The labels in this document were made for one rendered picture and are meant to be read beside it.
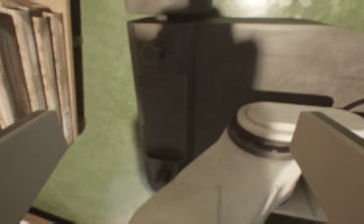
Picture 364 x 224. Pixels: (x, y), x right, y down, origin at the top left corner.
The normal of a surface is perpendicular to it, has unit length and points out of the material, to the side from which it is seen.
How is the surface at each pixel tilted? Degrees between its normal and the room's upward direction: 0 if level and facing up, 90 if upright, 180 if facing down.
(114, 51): 0
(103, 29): 0
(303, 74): 0
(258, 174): 90
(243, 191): 90
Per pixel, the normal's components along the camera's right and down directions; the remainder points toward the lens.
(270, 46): -0.22, 0.48
